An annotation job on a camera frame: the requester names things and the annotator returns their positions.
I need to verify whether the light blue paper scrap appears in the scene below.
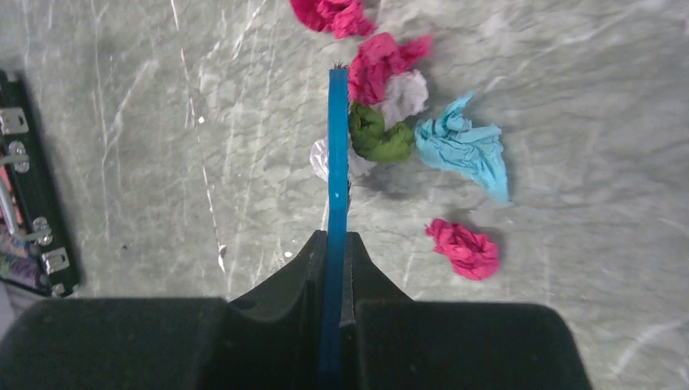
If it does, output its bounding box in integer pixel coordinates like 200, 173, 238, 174
414, 92, 510, 203

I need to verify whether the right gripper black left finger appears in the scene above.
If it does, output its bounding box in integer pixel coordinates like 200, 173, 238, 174
1, 231, 326, 389

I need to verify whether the white twisted paper scrap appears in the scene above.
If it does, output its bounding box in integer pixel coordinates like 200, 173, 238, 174
310, 137, 377, 181

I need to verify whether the near magenta paper scrap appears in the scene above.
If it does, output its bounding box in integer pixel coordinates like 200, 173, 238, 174
289, 0, 376, 39

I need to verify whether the large magenta paper scrap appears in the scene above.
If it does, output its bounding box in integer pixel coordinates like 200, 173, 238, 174
348, 32, 432, 106

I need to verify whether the blue hand brush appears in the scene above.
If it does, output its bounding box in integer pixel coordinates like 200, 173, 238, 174
318, 63, 349, 389

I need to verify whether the black poker chip case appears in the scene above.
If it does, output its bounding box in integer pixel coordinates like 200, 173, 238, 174
1, 71, 81, 297

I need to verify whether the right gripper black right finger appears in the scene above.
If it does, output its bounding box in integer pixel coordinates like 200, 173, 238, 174
340, 232, 592, 389

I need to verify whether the small green paper scrap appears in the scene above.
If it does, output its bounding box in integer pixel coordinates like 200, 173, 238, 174
349, 102, 414, 163

